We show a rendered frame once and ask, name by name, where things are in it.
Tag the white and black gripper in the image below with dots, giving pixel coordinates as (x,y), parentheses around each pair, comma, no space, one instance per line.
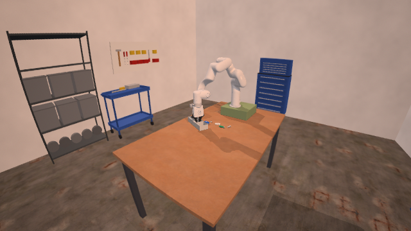
(197,112)

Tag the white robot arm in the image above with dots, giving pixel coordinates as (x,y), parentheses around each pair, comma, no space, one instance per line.
(238,80)

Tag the grey rack of labelled bins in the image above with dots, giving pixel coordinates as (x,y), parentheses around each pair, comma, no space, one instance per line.
(199,125)

